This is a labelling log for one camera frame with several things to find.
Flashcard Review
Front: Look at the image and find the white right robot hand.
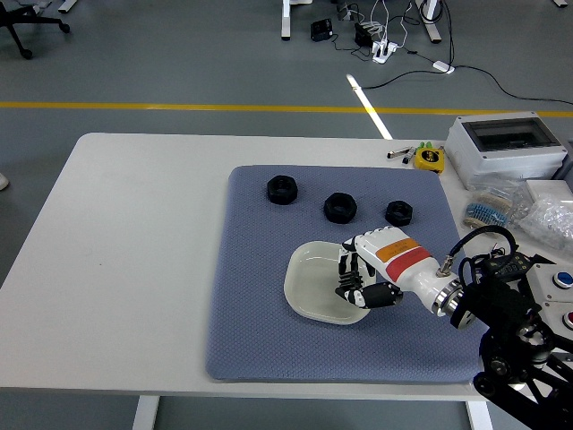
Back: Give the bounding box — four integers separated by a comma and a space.
334, 227, 457, 312

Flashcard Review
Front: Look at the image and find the small black hex nut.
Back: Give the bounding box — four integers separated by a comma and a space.
384, 200, 414, 228

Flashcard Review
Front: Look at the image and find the large black hex nut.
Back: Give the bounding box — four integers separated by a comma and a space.
265, 175, 298, 206
323, 192, 358, 224

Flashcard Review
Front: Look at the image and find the flat white box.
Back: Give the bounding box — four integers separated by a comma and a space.
524, 177, 573, 203

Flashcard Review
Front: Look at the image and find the white square dish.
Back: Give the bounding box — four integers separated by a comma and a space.
283, 240, 376, 326

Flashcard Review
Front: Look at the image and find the bag of blue resistors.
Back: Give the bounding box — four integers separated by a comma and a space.
460, 185, 517, 234

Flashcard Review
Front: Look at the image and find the yellow tape measure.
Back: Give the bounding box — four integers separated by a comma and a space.
412, 147, 445, 174

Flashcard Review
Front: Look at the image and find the black digital controller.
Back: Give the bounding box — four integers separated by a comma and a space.
481, 253, 536, 280

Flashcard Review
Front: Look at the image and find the bag of clear parts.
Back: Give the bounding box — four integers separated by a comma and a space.
514, 196, 573, 250

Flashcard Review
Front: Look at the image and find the blue-grey textured mat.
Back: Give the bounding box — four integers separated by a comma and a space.
204, 164, 489, 383

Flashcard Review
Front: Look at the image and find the white table leg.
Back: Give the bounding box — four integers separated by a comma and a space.
133, 396, 160, 430
465, 400, 493, 430

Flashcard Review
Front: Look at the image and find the white power strip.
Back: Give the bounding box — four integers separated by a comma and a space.
371, 39, 398, 64

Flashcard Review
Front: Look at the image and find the black power brick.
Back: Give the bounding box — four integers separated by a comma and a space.
354, 21, 373, 47

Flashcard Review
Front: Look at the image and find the white desk leg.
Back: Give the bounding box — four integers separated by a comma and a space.
415, 0, 443, 44
280, 0, 294, 41

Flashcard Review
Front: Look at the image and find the black power adapter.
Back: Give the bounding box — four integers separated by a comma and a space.
310, 19, 334, 42

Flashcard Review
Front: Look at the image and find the black office chair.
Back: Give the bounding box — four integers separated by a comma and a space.
0, 0, 72, 60

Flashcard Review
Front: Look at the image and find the grey electrical enclosure box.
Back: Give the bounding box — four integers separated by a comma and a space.
444, 111, 570, 192

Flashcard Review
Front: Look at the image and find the long black floor cable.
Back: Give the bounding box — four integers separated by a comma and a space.
352, 64, 573, 107

